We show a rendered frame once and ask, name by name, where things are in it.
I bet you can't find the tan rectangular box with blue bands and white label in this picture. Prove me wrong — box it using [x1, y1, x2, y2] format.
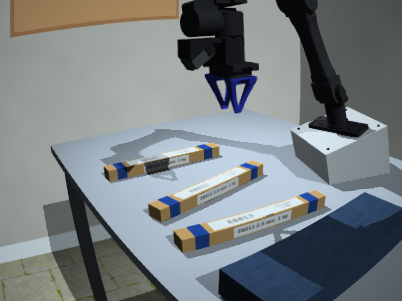
[173, 190, 326, 253]

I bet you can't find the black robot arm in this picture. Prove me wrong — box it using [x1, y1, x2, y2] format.
[178, 0, 369, 137]

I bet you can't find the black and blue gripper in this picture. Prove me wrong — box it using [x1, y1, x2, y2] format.
[203, 36, 259, 114]

